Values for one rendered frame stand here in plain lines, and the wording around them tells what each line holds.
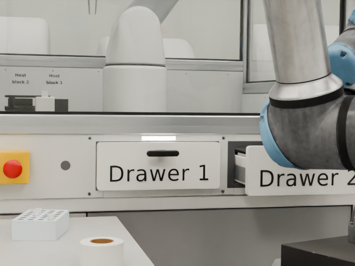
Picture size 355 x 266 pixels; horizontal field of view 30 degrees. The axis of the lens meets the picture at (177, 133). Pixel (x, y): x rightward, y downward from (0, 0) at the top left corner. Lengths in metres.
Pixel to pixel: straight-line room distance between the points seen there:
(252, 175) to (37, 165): 0.48
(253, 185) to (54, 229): 0.45
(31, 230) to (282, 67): 0.57
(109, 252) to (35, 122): 0.54
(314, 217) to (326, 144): 0.71
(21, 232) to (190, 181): 0.45
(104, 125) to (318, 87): 0.65
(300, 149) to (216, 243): 0.64
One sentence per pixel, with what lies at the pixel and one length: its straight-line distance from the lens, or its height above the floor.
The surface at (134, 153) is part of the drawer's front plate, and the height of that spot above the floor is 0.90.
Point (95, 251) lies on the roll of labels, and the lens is 1.05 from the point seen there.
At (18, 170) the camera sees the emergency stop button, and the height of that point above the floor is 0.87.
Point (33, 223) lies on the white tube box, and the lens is 1.28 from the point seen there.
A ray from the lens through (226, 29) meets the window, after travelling 1.61.
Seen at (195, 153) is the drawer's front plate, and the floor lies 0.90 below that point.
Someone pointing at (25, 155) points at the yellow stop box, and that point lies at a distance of 1.47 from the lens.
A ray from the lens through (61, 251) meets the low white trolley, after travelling 1.19.
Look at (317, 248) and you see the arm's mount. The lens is 0.98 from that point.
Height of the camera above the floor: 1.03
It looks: 3 degrees down
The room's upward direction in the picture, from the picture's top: 1 degrees clockwise
